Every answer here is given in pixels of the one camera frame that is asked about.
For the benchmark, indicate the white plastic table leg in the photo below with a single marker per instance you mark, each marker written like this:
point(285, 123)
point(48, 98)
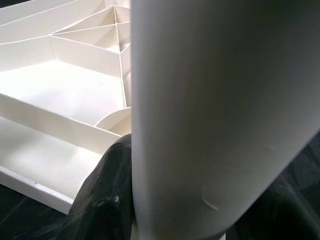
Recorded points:
point(212, 100)

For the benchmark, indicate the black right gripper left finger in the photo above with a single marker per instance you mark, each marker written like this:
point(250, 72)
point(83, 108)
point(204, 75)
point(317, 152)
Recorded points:
point(105, 195)

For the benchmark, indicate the white plastic table top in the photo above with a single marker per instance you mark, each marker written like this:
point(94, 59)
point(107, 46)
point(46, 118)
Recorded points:
point(50, 95)

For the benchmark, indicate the black table cloth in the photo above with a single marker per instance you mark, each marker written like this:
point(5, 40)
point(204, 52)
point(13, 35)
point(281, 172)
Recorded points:
point(25, 220)

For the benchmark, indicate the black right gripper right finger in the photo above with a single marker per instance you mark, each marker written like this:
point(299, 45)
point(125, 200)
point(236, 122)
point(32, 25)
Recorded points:
point(282, 220)

